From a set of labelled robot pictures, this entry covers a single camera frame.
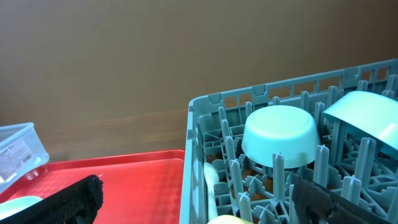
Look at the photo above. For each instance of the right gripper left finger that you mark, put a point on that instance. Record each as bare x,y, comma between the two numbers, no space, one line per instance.
77,203

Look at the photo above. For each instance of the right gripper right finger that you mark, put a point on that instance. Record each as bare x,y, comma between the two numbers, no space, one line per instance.
314,202

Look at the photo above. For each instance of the light blue plate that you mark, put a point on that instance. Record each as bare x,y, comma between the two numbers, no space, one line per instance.
16,205

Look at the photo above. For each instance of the green saucer bowl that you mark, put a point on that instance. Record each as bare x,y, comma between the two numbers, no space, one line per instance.
288,131

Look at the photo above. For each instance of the yellow plastic cup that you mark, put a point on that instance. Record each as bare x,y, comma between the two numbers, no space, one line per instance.
228,219

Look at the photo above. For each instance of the white plastic spoon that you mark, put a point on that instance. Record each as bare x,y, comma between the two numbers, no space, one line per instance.
211,178

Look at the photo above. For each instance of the light blue bowl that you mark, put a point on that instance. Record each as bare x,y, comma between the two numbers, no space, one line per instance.
368,114

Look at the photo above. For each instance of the grey dishwasher rack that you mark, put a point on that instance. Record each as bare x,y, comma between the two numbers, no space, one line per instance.
353,168

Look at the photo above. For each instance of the red serving tray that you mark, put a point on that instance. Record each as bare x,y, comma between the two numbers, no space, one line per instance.
138,188

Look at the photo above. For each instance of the clear plastic bin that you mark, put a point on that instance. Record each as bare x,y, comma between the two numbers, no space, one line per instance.
21,151

